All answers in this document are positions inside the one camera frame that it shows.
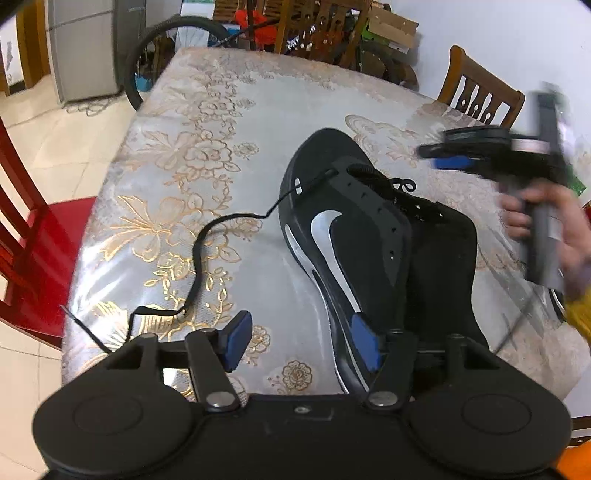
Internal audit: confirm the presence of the black bicycle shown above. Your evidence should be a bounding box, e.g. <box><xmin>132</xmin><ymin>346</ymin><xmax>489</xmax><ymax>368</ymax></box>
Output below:
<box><xmin>124</xmin><ymin>0</ymin><xmax>419</xmax><ymax>112</ymax></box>

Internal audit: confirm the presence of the orange garment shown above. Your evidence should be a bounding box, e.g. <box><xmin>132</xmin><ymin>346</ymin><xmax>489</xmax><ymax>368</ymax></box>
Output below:
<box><xmin>561</xmin><ymin>295</ymin><xmax>591</xmax><ymax>344</ymax></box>

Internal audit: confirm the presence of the red wooden chair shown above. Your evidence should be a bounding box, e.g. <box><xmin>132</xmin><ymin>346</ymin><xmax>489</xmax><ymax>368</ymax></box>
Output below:
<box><xmin>0</xmin><ymin>117</ymin><xmax>100</xmax><ymax>349</ymax></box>

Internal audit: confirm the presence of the silver refrigerator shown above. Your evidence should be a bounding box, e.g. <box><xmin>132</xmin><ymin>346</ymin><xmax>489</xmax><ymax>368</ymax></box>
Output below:
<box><xmin>48</xmin><ymin>0</ymin><xmax>139</xmax><ymax>103</ymax></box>

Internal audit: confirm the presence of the cardboard box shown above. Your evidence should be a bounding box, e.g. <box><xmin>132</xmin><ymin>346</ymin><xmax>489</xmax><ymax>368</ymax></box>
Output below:
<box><xmin>367</xmin><ymin>4</ymin><xmax>420</xmax><ymax>49</ymax></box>

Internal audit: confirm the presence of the black shoelace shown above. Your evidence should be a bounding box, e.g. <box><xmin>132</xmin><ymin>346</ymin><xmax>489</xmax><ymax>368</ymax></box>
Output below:
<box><xmin>60</xmin><ymin>168</ymin><xmax>419</xmax><ymax>356</ymax></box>

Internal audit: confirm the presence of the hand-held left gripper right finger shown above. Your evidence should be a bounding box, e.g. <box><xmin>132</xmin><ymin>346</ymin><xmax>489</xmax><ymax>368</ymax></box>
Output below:
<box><xmin>349</xmin><ymin>313</ymin><xmax>502</xmax><ymax>411</ymax></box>

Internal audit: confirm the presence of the person's right hand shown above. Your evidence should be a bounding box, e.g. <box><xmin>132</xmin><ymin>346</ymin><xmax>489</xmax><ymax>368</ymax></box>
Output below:
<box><xmin>501</xmin><ymin>182</ymin><xmax>591</xmax><ymax>301</ymax></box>

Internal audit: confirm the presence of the wooden door frame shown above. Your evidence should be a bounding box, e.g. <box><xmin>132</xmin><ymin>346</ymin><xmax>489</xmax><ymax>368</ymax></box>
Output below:
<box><xmin>0</xmin><ymin>0</ymin><xmax>51</xmax><ymax>97</ymax></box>

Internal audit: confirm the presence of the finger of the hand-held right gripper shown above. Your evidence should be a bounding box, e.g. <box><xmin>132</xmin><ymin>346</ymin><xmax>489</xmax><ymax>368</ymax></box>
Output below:
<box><xmin>416</xmin><ymin>143</ymin><xmax>484</xmax><ymax>171</ymax></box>

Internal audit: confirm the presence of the floor power cable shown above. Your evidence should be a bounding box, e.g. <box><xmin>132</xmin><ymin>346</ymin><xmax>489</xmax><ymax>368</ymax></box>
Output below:
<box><xmin>66</xmin><ymin>99</ymin><xmax>114</xmax><ymax>115</ymax></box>

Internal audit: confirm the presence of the red plastic bag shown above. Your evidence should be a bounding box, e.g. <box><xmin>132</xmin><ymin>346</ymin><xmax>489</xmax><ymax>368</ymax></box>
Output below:
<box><xmin>235</xmin><ymin>8</ymin><xmax>278</xmax><ymax>51</ymax></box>

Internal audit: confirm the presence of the brown wooden chair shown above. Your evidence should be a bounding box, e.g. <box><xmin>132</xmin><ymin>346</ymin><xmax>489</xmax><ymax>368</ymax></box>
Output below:
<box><xmin>272</xmin><ymin>0</ymin><xmax>375</xmax><ymax>70</ymax></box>
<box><xmin>437</xmin><ymin>45</ymin><xmax>526</xmax><ymax>132</ymax></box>

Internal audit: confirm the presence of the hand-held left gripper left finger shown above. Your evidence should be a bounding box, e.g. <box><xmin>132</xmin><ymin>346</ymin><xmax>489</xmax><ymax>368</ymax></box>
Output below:
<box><xmin>99</xmin><ymin>310</ymin><xmax>254</xmax><ymax>412</ymax></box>

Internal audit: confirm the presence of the black sneaker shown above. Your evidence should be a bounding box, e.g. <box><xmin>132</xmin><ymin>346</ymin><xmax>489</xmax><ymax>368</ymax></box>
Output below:
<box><xmin>278</xmin><ymin>128</ymin><xmax>491</xmax><ymax>398</ymax></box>

